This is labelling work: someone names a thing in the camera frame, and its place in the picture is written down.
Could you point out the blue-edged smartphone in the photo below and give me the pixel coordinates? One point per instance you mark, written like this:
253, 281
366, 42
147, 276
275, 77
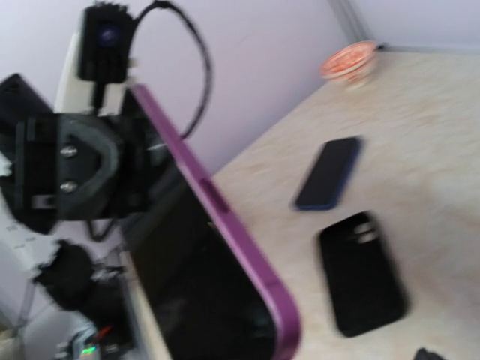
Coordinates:
328, 176

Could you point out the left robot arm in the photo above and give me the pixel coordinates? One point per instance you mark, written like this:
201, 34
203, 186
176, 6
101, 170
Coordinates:
69, 280

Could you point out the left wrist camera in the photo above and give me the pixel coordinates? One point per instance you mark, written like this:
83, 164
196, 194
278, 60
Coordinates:
98, 56

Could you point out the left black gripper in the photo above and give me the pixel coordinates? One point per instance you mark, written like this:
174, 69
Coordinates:
66, 166

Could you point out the purple smartphone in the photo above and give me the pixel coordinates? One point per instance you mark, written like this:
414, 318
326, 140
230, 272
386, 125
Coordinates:
212, 292

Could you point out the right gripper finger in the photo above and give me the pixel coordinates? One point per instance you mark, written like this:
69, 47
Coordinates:
425, 354

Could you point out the red white patterned bowl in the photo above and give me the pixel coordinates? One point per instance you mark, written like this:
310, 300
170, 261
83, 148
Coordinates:
352, 66

